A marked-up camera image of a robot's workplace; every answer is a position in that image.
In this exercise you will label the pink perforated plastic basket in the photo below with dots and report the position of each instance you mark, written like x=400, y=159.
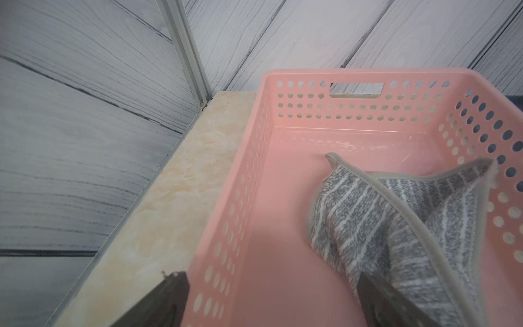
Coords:
x=254, y=267

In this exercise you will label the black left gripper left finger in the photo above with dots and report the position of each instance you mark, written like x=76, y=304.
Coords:
x=163, y=306

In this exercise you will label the grey striped dishcloth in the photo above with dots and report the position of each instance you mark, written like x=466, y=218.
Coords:
x=422, y=234

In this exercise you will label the aluminium left frame post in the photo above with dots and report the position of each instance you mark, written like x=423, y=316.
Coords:
x=175, y=18

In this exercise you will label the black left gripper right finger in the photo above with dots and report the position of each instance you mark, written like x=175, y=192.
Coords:
x=384, y=306

